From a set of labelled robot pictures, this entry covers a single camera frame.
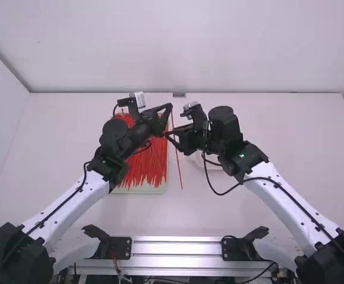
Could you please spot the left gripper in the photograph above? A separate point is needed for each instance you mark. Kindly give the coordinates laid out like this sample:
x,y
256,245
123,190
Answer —
x,y
143,130

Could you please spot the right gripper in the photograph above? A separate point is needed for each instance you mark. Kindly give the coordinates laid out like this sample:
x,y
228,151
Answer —
x,y
196,139

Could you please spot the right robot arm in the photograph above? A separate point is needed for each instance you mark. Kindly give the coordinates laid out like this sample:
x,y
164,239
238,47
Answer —
x,y
281,189

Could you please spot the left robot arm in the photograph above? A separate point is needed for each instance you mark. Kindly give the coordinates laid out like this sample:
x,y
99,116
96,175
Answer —
x,y
71,201

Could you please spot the pale tray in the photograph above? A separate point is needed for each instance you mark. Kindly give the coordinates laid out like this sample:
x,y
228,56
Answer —
x,y
148,191

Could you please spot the silver rails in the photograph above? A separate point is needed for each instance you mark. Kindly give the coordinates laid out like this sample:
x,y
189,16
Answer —
x,y
174,248

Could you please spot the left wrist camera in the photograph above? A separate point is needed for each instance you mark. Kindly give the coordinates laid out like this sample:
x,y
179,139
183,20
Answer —
x,y
138,99

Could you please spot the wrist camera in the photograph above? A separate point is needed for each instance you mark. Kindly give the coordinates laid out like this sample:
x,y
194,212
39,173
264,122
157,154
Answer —
x,y
138,99
191,108

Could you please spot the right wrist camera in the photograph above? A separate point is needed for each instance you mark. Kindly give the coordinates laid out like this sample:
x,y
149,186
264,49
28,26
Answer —
x,y
191,108

